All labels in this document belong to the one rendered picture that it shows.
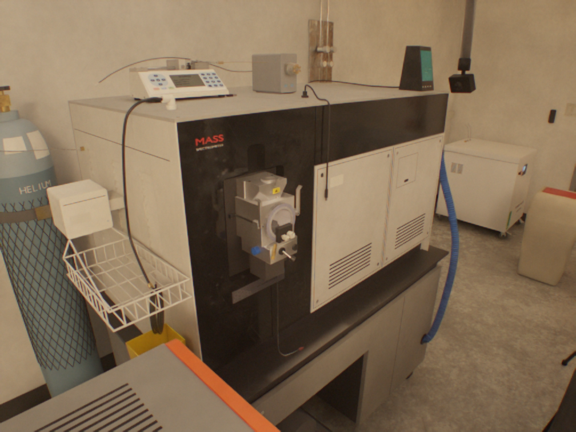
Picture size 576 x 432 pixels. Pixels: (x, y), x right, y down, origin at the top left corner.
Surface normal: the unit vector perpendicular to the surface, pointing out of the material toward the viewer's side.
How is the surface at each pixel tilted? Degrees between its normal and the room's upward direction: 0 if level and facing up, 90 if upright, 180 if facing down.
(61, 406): 0
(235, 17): 90
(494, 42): 90
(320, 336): 0
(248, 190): 90
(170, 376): 0
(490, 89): 90
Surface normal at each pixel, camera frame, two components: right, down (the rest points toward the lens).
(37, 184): 0.85, 0.19
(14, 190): 0.42, 0.34
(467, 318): 0.00, -0.93
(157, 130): -0.71, 0.26
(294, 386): 0.70, 0.26
